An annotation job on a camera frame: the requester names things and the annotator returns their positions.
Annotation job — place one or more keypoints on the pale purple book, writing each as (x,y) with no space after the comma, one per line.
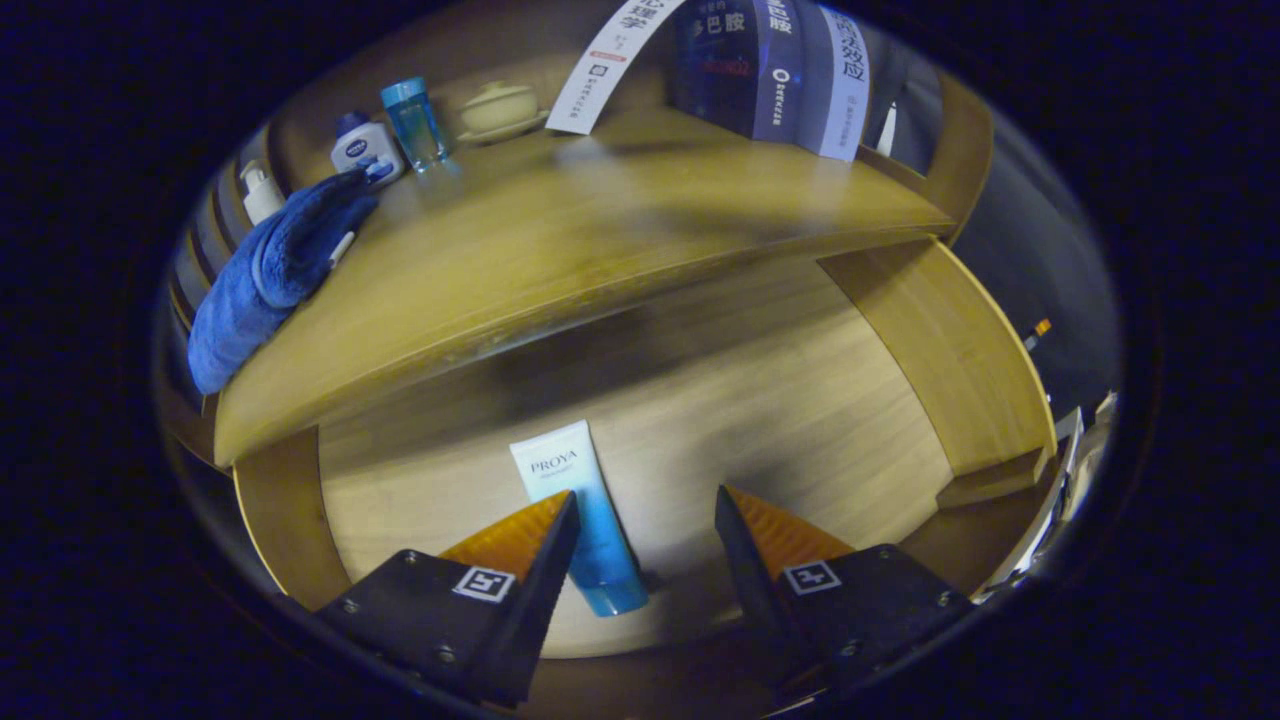
(840,85)

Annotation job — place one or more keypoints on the clear blue bottle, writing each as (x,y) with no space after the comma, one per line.
(415,125)

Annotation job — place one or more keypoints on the wooden cabinet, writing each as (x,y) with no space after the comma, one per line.
(965,140)

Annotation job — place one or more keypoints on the beige lidded teacup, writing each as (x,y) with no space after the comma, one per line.
(498,110)

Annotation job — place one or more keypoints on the orange and black tool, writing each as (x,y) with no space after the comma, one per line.
(1040,332)

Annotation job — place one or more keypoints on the wooden countertop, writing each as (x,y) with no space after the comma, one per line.
(550,250)

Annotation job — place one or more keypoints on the wooden drawer with black knob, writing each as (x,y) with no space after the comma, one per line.
(750,400)

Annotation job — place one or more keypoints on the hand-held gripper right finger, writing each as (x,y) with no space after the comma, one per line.
(750,590)

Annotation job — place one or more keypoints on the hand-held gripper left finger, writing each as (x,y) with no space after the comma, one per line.
(540,600)

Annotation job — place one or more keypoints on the white and blue cosmetic tube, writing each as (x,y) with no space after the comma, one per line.
(580,500)

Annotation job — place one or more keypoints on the white pump bottle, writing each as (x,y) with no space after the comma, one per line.
(260,195)

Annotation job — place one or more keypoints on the white book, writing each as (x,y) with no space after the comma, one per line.
(610,65)

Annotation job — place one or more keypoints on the black backdrop cloth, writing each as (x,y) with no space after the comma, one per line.
(1040,270)

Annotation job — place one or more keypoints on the blue folded towel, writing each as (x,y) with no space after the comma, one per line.
(260,280)

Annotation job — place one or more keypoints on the dark blue book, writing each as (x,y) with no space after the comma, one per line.
(730,70)

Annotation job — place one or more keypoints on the white lotion bottle blue cap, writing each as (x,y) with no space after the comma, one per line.
(362,150)

